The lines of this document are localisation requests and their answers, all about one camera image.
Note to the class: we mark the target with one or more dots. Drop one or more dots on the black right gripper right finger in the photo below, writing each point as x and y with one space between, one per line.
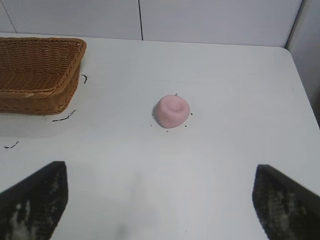
282 207

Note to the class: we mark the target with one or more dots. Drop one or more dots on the brown wicker basket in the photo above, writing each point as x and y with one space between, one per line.
37 75

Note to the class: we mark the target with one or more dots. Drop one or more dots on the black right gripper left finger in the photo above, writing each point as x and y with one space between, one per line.
35 205

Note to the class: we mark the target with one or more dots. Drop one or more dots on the pink peach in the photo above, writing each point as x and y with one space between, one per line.
172 111

